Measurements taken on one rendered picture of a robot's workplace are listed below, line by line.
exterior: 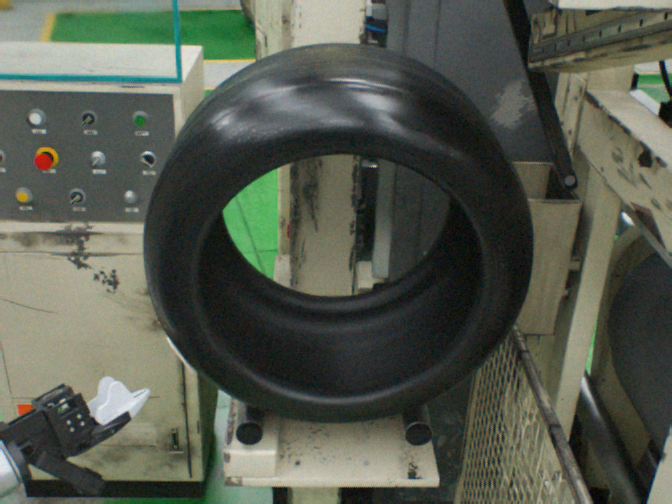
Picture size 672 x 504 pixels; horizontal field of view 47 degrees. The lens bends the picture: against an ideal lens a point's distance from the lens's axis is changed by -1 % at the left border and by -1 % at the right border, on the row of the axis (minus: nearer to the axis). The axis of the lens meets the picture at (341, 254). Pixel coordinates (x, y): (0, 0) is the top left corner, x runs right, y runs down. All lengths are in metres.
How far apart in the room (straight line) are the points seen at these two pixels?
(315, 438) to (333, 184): 0.47
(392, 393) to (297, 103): 0.48
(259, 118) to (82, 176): 0.99
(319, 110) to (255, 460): 0.61
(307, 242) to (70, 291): 0.77
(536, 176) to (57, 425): 1.04
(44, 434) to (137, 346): 1.00
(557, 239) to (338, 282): 0.44
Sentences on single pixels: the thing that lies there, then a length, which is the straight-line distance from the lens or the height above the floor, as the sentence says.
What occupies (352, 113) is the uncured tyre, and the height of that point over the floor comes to 1.45.
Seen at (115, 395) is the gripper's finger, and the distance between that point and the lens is 1.18.
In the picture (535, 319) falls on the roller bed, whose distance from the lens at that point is 1.60.
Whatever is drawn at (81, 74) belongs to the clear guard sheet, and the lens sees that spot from 1.88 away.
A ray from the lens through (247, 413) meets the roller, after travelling 1.33.
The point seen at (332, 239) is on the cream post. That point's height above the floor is 1.08.
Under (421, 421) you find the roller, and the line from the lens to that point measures 1.33.
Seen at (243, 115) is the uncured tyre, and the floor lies 1.44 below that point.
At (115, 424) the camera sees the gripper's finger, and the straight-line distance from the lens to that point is 1.17.
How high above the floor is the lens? 1.77
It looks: 28 degrees down
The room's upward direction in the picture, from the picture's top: 2 degrees clockwise
